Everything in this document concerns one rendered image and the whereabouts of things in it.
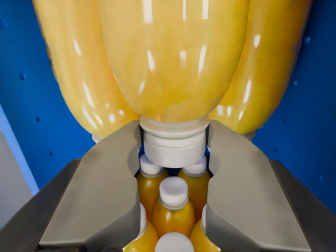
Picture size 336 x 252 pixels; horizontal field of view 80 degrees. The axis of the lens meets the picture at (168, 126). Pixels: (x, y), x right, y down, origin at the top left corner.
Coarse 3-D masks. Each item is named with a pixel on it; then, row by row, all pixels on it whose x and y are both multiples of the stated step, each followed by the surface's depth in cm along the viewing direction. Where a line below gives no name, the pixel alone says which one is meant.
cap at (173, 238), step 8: (176, 232) 21; (160, 240) 21; (168, 240) 21; (176, 240) 21; (184, 240) 20; (160, 248) 20; (168, 248) 20; (176, 248) 20; (184, 248) 20; (192, 248) 20
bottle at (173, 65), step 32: (96, 0) 8; (128, 0) 7; (160, 0) 7; (192, 0) 7; (224, 0) 7; (128, 32) 7; (160, 32) 7; (192, 32) 7; (224, 32) 7; (128, 64) 8; (160, 64) 8; (192, 64) 8; (224, 64) 8; (128, 96) 10; (160, 96) 8; (192, 96) 9; (160, 128) 11; (192, 128) 11
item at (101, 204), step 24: (96, 144) 10; (120, 144) 10; (96, 168) 8; (120, 168) 8; (72, 192) 7; (96, 192) 7; (120, 192) 7; (72, 216) 6; (96, 216) 6; (120, 216) 6; (48, 240) 6; (72, 240) 6; (96, 240) 6; (120, 240) 7
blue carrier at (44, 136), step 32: (0, 0) 16; (320, 0) 18; (0, 32) 16; (32, 32) 19; (320, 32) 18; (0, 64) 16; (32, 64) 19; (320, 64) 18; (0, 96) 16; (32, 96) 19; (288, 96) 22; (320, 96) 18; (0, 128) 16; (32, 128) 19; (64, 128) 24; (288, 128) 23; (320, 128) 18; (32, 160) 19; (64, 160) 25; (288, 160) 23; (320, 160) 18; (32, 192) 20; (320, 192) 18
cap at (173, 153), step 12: (144, 132) 12; (204, 132) 12; (144, 144) 12; (156, 144) 11; (168, 144) 11; (180, 144) 11; (192, 144) 11; (204, 144) 12; (156, 156) 11; (168, 156) 11; (180, 156) 11; (192, 156) 11
